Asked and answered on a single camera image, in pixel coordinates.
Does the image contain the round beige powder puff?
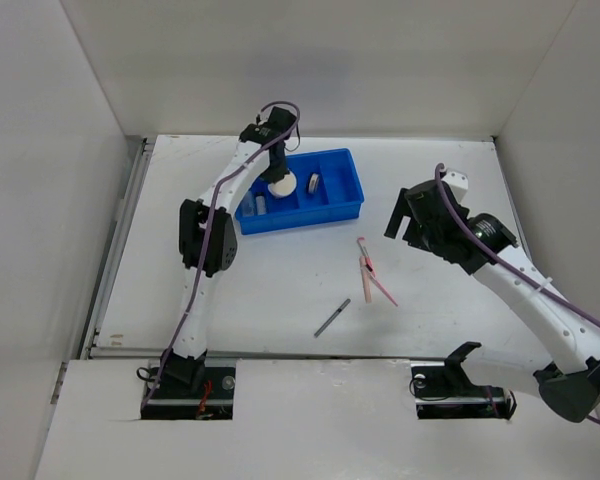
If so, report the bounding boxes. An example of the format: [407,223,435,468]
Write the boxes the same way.
[268,173,297,198]

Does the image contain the small bottle black cap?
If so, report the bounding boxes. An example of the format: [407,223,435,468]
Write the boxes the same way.
[255,195,267,216]

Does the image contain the clear small bottle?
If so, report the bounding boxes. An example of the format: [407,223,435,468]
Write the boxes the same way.
[241,192,256,217]

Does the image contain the grey eyeliner pencil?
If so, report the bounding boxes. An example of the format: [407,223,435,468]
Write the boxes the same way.
[313,298,351,339]

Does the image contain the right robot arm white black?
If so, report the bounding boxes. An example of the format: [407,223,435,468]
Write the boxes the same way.
[385,179,600,423]

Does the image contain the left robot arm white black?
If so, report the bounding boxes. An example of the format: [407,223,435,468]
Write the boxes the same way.
[152,101,300,397]

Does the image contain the blue plastic divided tray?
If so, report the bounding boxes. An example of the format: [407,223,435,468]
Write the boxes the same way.
[235,148,364,235]

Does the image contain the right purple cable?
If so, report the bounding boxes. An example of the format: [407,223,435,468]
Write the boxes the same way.
[433,162,600,430]

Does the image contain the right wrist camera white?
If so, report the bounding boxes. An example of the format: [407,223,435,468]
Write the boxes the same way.
[441,169,469,203]

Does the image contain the aluminium rail left side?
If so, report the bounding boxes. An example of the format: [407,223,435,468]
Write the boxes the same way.
[76,136,157,360]

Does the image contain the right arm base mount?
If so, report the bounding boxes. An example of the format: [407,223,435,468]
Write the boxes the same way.
[408,362,517,421]

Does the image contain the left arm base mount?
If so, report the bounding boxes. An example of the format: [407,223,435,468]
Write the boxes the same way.
[136,358,236,421]

